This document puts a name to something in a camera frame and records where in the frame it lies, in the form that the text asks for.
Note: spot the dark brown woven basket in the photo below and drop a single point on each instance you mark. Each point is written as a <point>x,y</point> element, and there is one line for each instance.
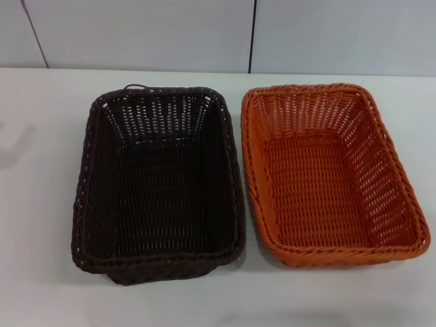
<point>153,221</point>

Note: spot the orange woven plastic basket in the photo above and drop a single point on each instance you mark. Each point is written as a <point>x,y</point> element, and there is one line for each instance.
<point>323,187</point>

